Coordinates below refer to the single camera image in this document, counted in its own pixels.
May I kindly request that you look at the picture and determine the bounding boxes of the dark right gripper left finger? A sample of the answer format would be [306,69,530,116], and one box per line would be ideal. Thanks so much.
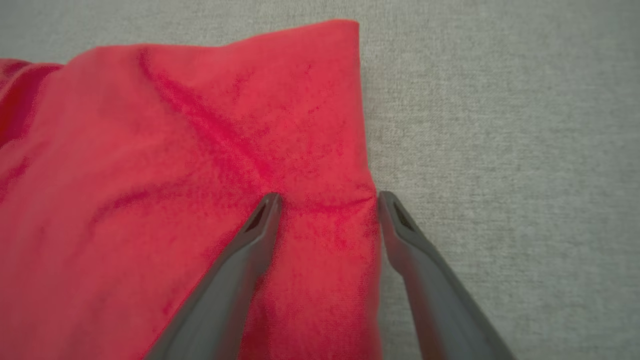
[145,192,284,360]

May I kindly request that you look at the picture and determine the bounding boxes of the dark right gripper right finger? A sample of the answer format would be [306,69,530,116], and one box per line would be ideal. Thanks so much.
[377,190,516,360]

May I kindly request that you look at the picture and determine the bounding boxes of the red basketball jersey white sleeves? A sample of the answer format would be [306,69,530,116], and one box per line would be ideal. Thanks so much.
[0,19,383,360]

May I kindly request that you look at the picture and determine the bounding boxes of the grey fabric sofa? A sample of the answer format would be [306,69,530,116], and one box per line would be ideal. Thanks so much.
[0,0,640,360]

